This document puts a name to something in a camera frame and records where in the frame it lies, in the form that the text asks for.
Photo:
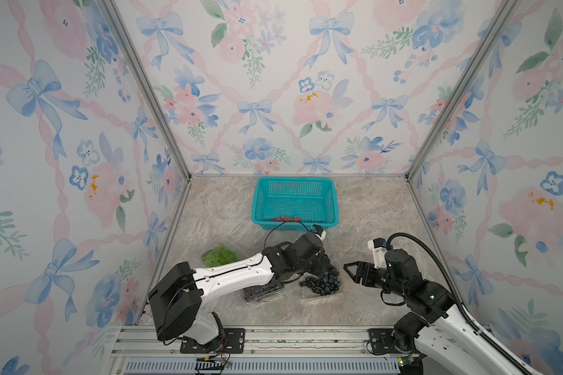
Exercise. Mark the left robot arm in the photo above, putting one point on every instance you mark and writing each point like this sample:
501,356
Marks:
178,298

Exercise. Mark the red grape bunch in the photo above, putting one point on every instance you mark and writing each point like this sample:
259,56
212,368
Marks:
286,219

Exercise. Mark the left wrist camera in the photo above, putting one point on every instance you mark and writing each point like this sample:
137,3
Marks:
319,231

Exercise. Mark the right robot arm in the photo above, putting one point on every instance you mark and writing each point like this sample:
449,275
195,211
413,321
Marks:
436,325

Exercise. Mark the teal plastic basket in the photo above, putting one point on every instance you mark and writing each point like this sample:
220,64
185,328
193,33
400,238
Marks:
306,201

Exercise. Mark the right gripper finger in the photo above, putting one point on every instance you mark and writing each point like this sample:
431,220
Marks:
357,275
353,266

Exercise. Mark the aluminium front rail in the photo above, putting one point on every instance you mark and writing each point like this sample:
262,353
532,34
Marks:
297,350

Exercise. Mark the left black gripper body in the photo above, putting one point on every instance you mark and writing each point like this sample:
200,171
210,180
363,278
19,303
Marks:
317,264

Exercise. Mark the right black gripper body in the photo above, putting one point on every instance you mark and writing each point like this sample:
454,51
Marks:
368,273

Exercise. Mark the clear plastic clamshell container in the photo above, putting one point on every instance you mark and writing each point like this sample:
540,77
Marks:
217,241

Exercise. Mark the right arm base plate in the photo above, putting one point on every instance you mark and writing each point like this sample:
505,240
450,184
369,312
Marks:
382,341

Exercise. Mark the green grape bunch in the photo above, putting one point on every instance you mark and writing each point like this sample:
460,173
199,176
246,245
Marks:
220,255

